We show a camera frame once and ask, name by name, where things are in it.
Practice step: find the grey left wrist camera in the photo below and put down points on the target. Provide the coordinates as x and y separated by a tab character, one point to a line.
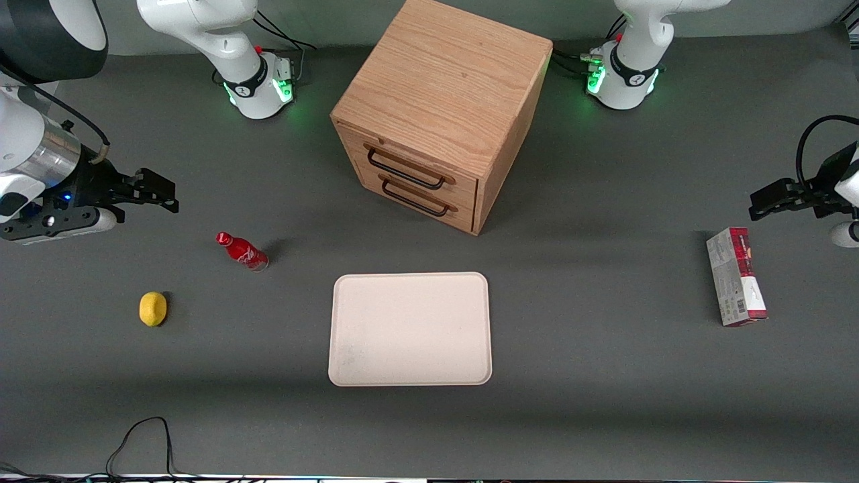
844	235

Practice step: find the red cola bottle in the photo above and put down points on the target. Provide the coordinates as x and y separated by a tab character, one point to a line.
243	253

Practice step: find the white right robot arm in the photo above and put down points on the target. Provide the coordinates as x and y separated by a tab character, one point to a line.
201	27

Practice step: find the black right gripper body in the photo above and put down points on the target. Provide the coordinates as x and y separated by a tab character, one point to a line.
92	182

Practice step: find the beige rectangular tray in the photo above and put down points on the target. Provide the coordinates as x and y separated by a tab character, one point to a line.
409	329

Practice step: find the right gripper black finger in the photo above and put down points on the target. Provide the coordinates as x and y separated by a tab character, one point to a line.
115	213
158	191

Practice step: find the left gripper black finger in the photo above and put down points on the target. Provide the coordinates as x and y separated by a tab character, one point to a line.
832	210
772	198

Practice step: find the yellow lemon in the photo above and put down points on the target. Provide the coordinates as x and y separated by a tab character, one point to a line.
153	309

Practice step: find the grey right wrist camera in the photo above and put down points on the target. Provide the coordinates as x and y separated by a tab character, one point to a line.
54	227

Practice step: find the wooden drawer cabinet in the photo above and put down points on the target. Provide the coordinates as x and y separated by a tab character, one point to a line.
443	74

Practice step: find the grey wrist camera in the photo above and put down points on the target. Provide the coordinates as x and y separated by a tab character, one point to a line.
844	235
54	227

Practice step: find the red plaid cardboard box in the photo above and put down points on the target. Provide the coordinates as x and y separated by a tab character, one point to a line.
731	282

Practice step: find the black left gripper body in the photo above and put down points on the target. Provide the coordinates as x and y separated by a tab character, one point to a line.
823	182

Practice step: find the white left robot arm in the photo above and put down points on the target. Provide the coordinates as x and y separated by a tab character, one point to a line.
637	40

